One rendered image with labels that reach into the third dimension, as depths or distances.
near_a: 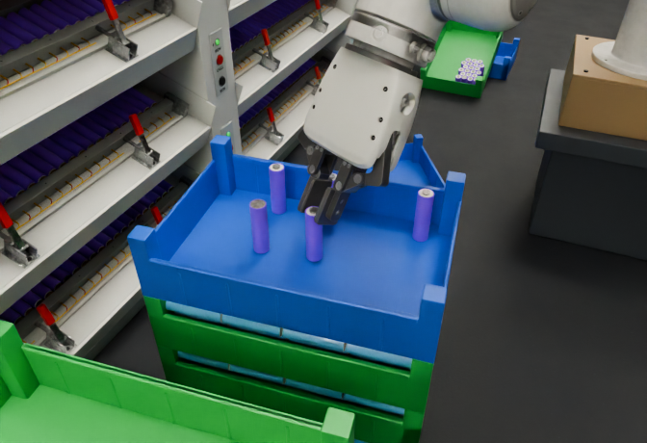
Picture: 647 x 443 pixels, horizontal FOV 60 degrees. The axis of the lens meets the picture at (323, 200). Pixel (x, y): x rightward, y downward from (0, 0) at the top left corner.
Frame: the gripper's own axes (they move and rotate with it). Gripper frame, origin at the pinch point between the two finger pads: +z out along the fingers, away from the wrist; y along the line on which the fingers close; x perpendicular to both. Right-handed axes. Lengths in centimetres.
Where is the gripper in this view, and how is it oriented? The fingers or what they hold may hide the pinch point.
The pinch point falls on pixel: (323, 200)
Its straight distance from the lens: 58.2
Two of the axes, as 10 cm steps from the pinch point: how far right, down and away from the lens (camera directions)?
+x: -6.4, -0.5, -7.7
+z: -3.7, 8.9, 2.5
